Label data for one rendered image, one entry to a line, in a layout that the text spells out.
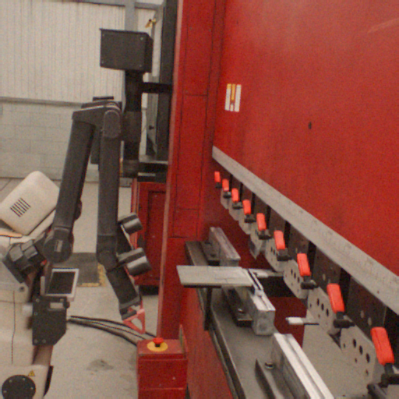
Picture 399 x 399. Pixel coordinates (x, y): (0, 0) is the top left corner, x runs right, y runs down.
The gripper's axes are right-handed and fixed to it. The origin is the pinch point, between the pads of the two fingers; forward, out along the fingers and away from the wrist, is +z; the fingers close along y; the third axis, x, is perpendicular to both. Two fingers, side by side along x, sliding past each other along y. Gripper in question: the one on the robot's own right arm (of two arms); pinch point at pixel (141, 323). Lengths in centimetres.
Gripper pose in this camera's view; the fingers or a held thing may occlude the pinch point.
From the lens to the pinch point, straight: 160.4
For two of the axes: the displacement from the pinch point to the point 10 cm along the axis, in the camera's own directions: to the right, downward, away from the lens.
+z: 3.7, 8.8, 2.8
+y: -1.7, -2.3, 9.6
